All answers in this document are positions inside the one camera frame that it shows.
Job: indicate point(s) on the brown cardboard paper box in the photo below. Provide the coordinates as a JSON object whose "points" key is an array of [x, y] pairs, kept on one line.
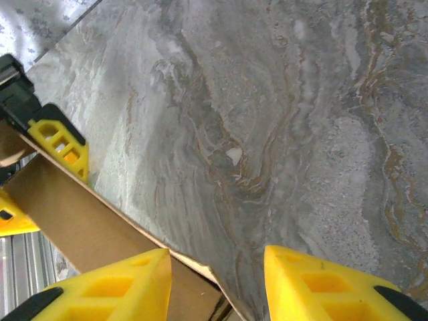
{"points": [[77, 227]]}

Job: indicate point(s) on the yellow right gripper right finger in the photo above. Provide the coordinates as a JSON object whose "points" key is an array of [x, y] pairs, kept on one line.
{"points": [[317, 287]]}

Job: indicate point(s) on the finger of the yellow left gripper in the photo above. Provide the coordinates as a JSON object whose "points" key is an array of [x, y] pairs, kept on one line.
{"points": [[57, 133], [13, 224]]}

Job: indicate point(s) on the aluminium frame rails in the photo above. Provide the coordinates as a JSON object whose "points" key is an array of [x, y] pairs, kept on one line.
{"points": [[26, 261]]}

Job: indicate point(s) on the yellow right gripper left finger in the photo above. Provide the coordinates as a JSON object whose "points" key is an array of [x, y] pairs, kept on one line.
{"points": [[110, 291]]}

